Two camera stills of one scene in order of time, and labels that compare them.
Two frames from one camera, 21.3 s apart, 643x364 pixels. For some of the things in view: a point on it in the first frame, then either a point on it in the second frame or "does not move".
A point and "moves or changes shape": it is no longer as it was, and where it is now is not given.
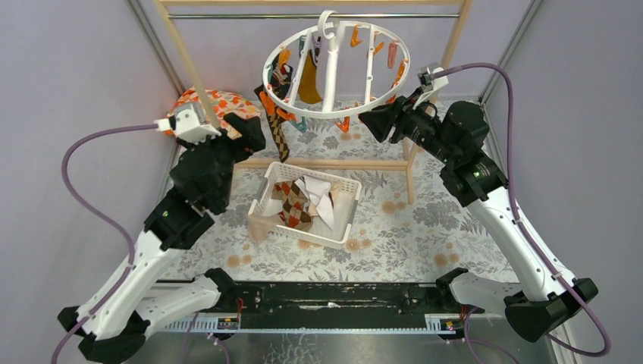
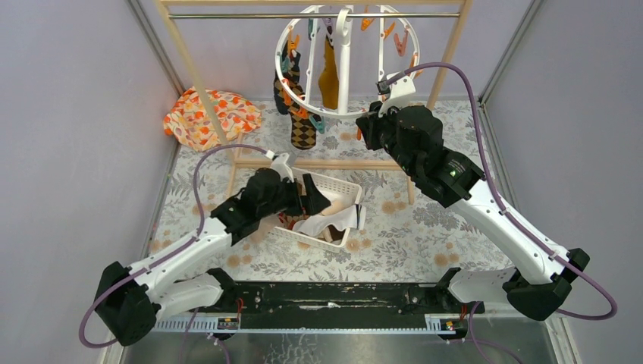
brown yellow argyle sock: [275, 123] -> [289, 98]
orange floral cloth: [220, 104] does not move
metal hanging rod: [315, 16] does not move
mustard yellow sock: [308, 90] -> [328, 80]
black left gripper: [233, 139] -> [296, 195]
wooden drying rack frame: [462, 16] does not move
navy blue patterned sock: [281, 79] -> [290, 61]
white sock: [317, 192] moves or changes shape
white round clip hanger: [334, 68] -> [343, 19]
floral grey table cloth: [409, 223] does not move
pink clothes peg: [391, 53] -> [400, 46]
